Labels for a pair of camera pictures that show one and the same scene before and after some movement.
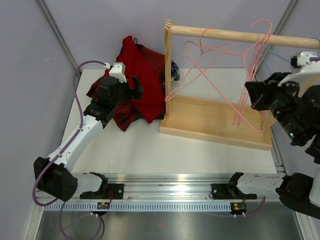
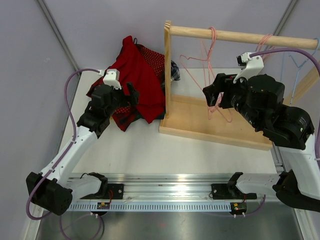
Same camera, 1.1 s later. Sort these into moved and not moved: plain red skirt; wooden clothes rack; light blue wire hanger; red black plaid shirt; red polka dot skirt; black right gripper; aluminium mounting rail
Moved: light blue wire hanger; black right gripper
Not moved: wooden clothes rack; aluminium mounting rail; red black plaid shirt; red polka dot skirt; plain red skirt
